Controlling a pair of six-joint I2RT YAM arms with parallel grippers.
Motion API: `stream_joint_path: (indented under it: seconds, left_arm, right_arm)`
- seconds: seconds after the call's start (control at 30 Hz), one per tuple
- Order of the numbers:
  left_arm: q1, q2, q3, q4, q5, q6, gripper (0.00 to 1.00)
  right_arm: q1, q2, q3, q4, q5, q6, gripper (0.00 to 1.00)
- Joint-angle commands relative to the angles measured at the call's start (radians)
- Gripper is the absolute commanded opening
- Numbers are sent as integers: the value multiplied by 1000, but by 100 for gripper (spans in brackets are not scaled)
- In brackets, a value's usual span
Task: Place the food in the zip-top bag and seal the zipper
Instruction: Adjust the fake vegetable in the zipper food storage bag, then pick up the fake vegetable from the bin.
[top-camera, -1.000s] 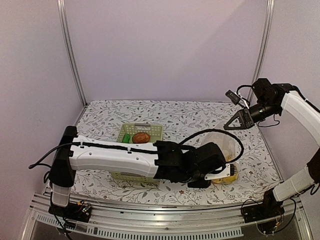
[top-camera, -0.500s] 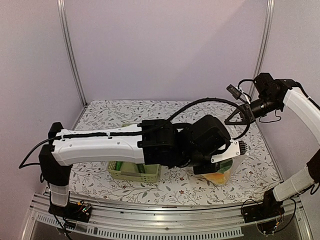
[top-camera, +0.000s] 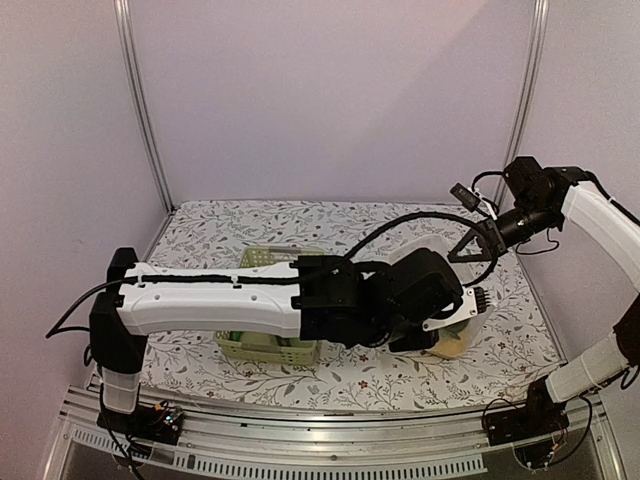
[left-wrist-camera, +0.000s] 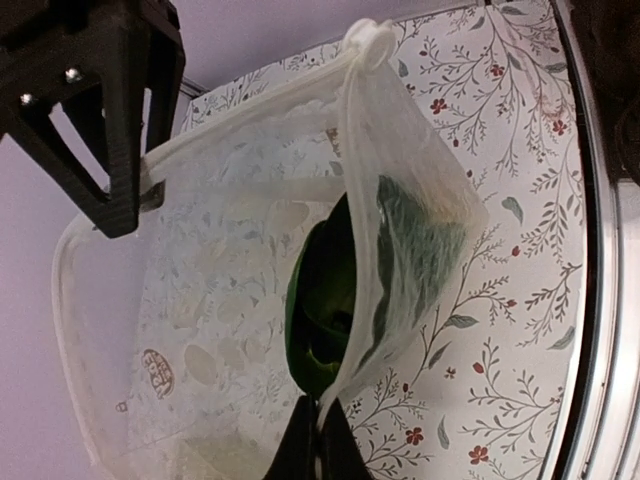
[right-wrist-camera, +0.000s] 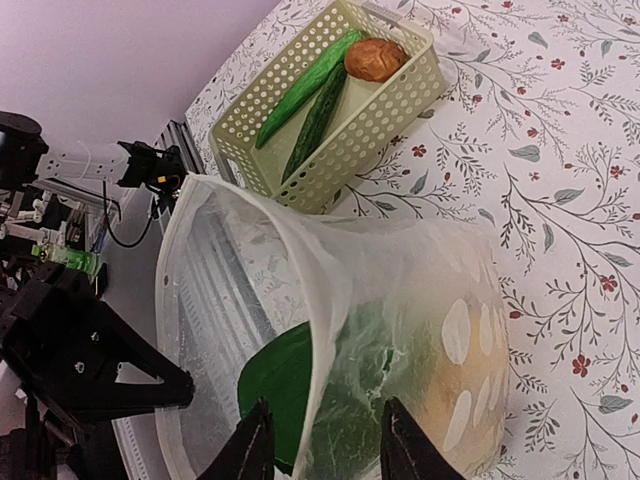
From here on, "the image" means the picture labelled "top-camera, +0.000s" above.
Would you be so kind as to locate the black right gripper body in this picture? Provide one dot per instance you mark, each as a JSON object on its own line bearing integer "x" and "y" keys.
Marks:
{"x": 497, "y": 237}

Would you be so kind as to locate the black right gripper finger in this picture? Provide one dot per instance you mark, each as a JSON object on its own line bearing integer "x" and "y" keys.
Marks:
{"x": 469, "y": 258}
{"x": 471, "y": 243}

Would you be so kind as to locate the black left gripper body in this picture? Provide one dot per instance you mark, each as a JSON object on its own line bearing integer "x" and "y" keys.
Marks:
{"x": 403, "y": 334}

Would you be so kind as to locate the clear zip top bag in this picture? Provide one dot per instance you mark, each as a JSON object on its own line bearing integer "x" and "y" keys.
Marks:
{"x": 467, "y": 329}

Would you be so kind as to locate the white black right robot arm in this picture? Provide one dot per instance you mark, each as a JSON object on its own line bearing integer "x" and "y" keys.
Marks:
{"x": 546, "y": 198}

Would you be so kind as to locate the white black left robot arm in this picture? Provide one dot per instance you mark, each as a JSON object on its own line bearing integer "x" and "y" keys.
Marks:
{"x": 325, "y": 298}

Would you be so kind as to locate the floral patterned table mat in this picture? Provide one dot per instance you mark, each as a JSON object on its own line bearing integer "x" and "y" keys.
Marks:
{"x": 513, "y": 347}

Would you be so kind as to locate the pale green plastic basket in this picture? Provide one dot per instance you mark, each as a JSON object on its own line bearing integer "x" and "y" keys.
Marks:
{"x": 261, "y": 347}

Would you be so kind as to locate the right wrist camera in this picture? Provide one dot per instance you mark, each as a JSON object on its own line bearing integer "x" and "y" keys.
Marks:
{"x": 474, "y": 201}

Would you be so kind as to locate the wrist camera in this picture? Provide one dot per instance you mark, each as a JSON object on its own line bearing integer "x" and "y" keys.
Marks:
{"x": 474, "y": 302}
{"x": 474, "y": 201}

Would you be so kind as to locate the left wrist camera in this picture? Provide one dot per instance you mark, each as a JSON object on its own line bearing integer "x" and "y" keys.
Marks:
{"x": 474, "y": 302}

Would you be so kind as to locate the right aluminium frame post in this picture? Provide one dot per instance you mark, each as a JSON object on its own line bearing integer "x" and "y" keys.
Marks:
{"x": 532, "y": 66}

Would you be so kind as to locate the aluminium frame post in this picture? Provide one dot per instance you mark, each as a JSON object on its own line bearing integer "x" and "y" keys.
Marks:
{"x": 134, "y": 77}
{"x": 532, "y": 66}

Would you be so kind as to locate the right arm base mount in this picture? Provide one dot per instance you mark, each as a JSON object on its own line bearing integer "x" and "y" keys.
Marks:
{"x": 539, "y": 415}

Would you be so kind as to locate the aluminium front rail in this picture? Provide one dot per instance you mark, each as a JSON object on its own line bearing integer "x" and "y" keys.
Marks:
{"x": 229, "y": 440}

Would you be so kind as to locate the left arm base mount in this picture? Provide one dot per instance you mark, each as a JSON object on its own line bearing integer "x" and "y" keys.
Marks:
{"x": 161, "y": 423}

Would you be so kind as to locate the left aluminium frame post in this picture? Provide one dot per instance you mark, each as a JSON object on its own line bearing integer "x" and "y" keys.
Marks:
{"x": 134, "y": 77}

